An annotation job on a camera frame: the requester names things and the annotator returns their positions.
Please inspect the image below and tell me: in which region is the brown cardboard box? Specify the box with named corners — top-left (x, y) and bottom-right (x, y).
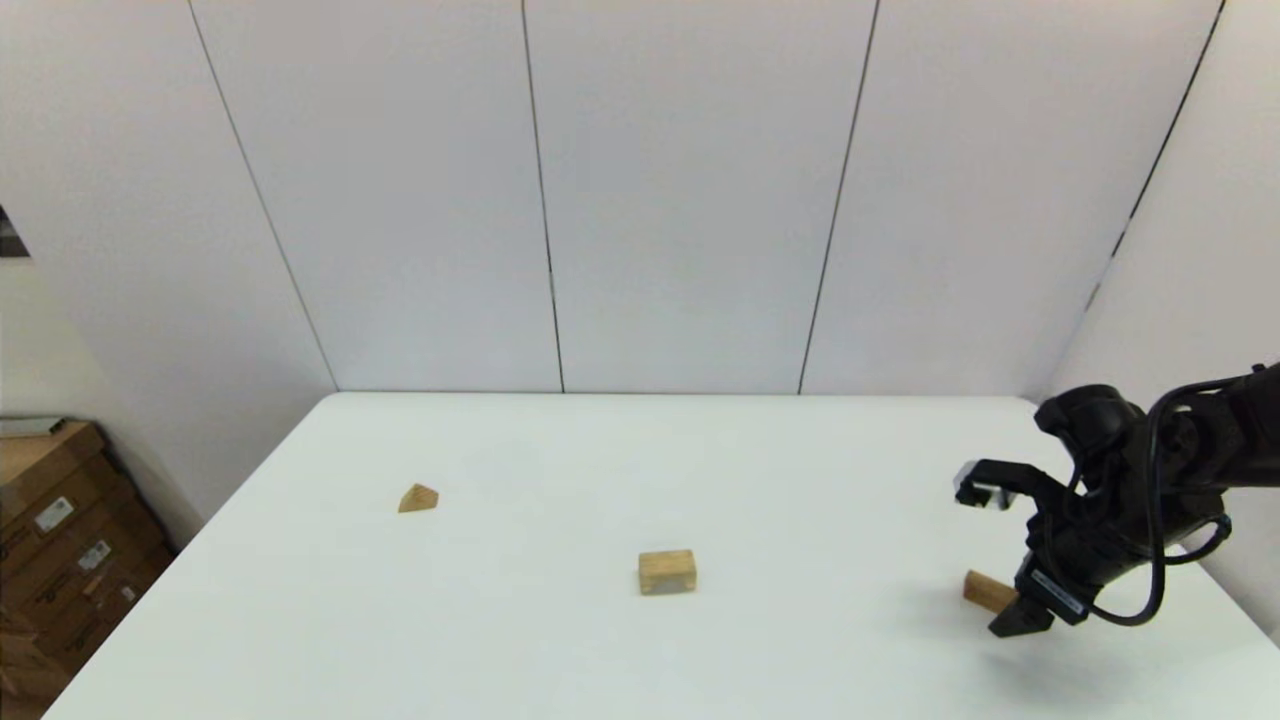
top-left (0, 422), bottom-right (141, 581)
top-left (0, 520), bottom-right (181, 691)

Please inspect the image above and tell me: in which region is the rectangular wooden building block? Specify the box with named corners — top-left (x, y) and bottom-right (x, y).
top-left (963, 569), bottom-right (1022, 615)

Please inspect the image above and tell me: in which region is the arched wooden building block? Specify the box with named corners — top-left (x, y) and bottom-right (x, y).
top-left (637, 548), bottom-right (698, 597)

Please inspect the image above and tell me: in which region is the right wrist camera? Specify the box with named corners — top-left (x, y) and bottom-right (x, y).
top-left (954, 459), bottom-right (1053, 512)

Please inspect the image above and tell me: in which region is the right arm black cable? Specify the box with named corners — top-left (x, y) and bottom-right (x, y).
top-left (1085, 375), bottom-right (1280, 629)

